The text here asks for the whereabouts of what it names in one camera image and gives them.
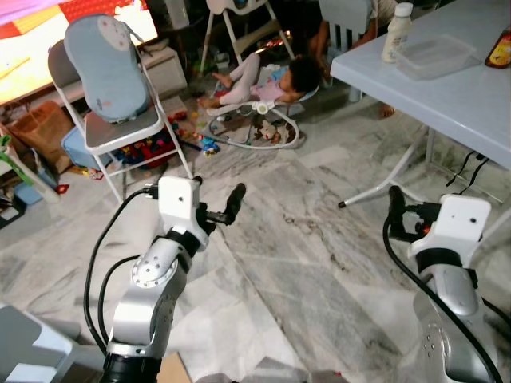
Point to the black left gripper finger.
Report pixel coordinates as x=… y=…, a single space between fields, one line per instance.
x=235 y=203
x=198 y=183

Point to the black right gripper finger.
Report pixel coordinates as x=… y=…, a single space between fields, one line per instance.
x=398 y=209

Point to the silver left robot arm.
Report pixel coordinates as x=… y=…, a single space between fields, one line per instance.
x=152 y=271

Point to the colourful toy blocks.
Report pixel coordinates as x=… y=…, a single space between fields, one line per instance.
x=148 y=150

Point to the grey white folding chair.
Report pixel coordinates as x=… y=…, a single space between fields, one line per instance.
x=132 y=132

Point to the white baby bouncer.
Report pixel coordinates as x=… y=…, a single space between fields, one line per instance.
x=259 y=106

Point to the white storage box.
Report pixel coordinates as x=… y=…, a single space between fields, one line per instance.
x=168 y=72

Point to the blue plastic tub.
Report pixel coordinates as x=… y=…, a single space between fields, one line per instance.
x=76 y=148

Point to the grey folding table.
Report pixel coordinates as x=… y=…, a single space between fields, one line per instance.
x=447 y=88

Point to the baby in pink clothes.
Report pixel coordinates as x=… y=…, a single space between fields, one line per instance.
x=299 y=76

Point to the pale blue cushion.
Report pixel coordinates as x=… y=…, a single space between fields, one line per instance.
x=108 y=68

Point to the clear plastic food container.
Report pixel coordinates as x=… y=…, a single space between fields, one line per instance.
x=435 y=56

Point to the grey robot left leg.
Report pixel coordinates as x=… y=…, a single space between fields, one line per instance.
x=215 y=378

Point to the brown paper bag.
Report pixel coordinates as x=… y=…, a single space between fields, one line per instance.
x=44 y=132

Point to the white plastic bottle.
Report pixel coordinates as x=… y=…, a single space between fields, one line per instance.
x=397 y=36

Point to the person bare leg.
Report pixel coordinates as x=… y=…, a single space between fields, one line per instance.
x=324 y=48

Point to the white high chair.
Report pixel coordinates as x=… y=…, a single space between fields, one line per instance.
x=237 y=6

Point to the syrup bottle red label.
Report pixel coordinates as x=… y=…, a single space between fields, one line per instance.
x=499 y=52

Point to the bright television screen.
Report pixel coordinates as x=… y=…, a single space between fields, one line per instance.
x=32 y=48

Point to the pale blue plastic stool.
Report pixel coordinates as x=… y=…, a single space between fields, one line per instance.
x=28 y=347

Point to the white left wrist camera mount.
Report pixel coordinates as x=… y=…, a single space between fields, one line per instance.
x=177 y=203

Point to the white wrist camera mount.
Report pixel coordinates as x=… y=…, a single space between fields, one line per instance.
x=459 y=219
x=177 y=203

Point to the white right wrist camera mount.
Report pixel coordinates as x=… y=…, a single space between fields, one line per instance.
x=459 y=219

